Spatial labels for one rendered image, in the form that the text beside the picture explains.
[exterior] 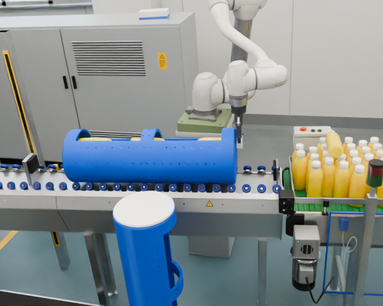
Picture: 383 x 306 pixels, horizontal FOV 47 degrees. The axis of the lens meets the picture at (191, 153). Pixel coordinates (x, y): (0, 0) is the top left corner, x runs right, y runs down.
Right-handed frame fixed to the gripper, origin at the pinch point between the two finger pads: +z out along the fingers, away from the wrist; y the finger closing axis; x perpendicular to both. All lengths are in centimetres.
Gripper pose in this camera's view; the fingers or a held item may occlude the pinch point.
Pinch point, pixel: (239, 142)
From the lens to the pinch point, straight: 225.0
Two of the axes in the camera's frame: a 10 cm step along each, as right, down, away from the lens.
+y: 1.4, -4.7, 8.7
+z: 0.7, 8.8, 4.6
